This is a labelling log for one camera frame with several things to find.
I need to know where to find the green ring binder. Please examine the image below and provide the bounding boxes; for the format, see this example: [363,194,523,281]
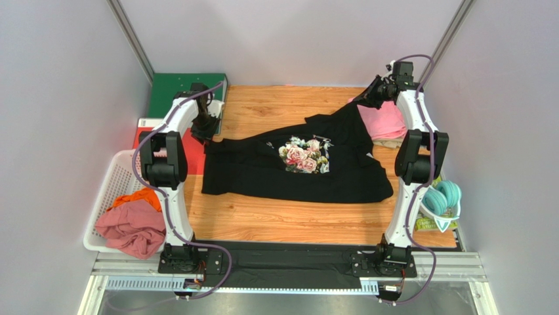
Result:
[138,73,228,127]

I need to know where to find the dusty pink t shirt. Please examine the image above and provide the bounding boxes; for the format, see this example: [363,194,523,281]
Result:
[94,200,166,259]

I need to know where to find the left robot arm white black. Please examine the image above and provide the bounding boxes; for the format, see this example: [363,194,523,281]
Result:
[133,81,224,268]

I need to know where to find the folded pink t shirt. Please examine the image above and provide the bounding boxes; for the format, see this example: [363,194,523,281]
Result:
[357,101,407,141]

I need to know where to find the red ring binder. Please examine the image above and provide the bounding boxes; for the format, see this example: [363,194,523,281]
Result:
[133,117,205,175]

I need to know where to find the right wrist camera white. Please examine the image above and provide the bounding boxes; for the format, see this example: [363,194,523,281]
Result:
[384,60,396,77]

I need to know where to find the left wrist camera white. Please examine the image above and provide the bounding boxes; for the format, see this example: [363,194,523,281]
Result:
[207,100,225,119]

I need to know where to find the teal headphones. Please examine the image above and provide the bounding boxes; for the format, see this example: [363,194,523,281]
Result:
[419,180,463,233]

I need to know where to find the white plastic laundry basket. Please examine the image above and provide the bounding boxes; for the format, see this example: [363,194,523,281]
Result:
[83,150,145,253]

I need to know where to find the folded beige t shirt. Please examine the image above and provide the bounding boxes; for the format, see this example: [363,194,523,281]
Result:
[373,137,404,149]

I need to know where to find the aluminium frame rail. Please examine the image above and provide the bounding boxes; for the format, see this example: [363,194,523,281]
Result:
[92,252,487,295]

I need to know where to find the black floral t shirt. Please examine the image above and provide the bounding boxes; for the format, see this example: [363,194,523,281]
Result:
[201,102,394,203]

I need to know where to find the green book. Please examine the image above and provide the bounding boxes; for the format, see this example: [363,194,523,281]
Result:
[413,175,459,232]

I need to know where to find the orange t shirt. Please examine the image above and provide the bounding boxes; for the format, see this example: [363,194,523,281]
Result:
[106,187,162,212]

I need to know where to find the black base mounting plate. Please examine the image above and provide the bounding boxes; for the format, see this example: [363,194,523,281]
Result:
[157,240,414,287]

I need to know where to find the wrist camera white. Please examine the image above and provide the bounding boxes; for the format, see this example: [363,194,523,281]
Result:
[384,60,396,77]
[207,100,225,119]

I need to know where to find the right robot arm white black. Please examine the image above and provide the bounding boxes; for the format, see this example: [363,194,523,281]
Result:
[356,57,449,268]

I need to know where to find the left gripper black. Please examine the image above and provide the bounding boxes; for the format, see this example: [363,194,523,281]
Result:
[191,111,222,146]

